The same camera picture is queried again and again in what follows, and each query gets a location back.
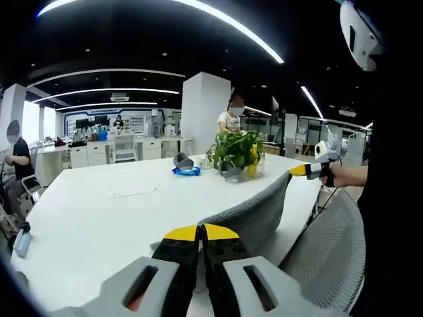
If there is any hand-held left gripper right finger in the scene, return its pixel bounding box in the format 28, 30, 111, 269
202, 223, 351, 317

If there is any light blue box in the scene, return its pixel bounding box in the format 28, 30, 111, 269
13, 227, 32, 258

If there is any grey towel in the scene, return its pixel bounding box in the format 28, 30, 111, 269
150, 171, 293, 265

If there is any white office chair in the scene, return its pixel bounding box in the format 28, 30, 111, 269
114, 135, 137, 163
21, 174, 42, 202

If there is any white cabinet row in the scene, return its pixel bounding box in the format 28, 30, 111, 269
32, 137, 196, 169

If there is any grey mesh office chair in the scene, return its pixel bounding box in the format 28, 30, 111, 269
279, 190, 366, 313

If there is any yellow bottle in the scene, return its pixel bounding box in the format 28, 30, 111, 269
247, 143, 258, 178

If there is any flat white strip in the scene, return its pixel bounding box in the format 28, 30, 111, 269
108, 184, 161, 199

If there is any person's right hand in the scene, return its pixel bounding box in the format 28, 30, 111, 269
319, 161, 346, 188

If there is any long ceiling light strip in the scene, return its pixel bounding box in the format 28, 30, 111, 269
36, 0, 285, 63

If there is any blue wipes packet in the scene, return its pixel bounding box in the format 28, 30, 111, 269
171, 166, 202, 178

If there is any white worn device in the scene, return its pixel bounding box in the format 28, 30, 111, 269
339, 0, 386, 72

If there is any person's black clothing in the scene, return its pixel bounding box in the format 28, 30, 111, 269
350, 19, 423, 317

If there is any grey curved plastic object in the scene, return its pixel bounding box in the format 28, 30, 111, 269
173, 152, 196, 169
217, 161, 247, 182

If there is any green potted plant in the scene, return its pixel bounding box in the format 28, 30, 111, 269
206, 130, 265, 172

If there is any white table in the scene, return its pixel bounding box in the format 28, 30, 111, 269
9, 153, 323, 317

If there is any black cable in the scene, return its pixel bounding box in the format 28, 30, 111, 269
305, 184, 340, 229

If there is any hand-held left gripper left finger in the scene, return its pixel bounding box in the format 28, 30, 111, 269
49, 223, 200, 317

